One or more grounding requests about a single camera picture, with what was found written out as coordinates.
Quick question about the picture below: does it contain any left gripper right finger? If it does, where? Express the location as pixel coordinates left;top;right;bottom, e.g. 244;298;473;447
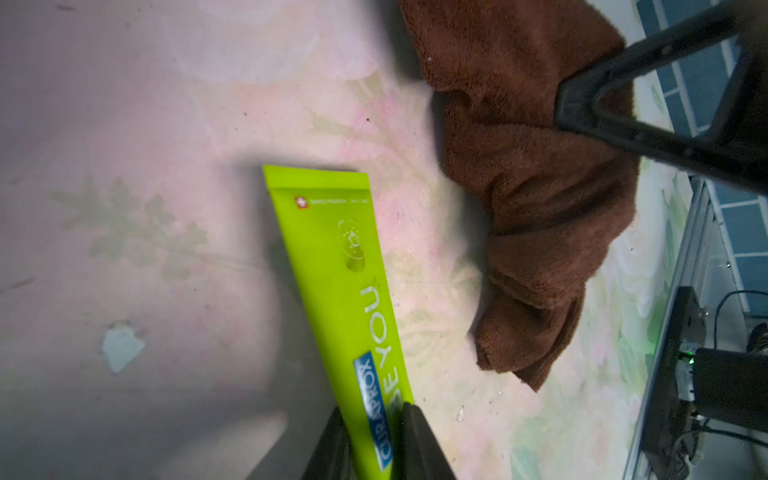
400;403;456;480

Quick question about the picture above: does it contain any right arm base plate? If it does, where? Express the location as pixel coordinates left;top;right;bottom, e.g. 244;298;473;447
640;286;707;479

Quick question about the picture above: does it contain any brown cloth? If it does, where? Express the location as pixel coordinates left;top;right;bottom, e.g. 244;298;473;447
400;1;639;389

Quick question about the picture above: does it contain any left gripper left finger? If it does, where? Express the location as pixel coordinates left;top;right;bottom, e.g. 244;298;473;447
301;407;351;480

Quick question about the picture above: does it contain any green toothpaste tube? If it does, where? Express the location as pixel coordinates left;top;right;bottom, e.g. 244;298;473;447
263;165;413;479

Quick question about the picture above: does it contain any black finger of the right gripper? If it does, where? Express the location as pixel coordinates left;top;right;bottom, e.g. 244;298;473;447
555;1;767;195

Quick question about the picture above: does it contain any aluminium front rail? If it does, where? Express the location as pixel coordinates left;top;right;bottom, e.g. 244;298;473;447
622;176;717;479

